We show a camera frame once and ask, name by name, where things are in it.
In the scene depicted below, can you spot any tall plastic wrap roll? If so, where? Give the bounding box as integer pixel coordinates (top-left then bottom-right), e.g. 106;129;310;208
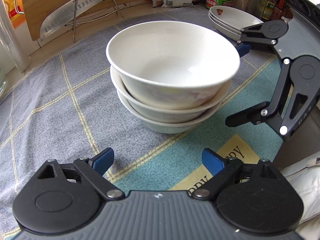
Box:
1;0;31;72

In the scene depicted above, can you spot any white bowl floral back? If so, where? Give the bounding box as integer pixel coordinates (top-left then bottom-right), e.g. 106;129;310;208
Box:
109;65;233;124

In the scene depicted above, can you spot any orange cooking oil bottle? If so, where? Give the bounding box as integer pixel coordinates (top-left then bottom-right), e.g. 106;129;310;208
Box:
3;0;26;29

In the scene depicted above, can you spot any metal wire board stand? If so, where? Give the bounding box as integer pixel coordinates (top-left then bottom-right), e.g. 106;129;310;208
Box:
65;0;128;43

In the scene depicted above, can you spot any white shallow bowl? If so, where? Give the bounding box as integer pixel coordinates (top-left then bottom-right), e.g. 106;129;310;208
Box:
117;92;222;134

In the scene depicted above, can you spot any grey checked dish mat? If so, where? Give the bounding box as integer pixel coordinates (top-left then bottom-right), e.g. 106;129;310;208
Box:
0;4;286;240

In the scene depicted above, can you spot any black handled santoku knife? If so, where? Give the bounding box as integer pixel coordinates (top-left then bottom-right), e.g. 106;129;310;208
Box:
39;0;131;41

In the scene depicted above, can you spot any clear glass condiment bottle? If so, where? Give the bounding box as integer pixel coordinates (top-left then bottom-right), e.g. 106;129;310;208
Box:
247;0;267;19

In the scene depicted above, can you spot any white bowl floral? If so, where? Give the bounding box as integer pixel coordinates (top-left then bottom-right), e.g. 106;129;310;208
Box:
106;21;240;110
109;65;233;124

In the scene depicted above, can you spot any middle white plate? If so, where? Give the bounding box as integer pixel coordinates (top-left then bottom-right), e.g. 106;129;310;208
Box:
208;13;242;37

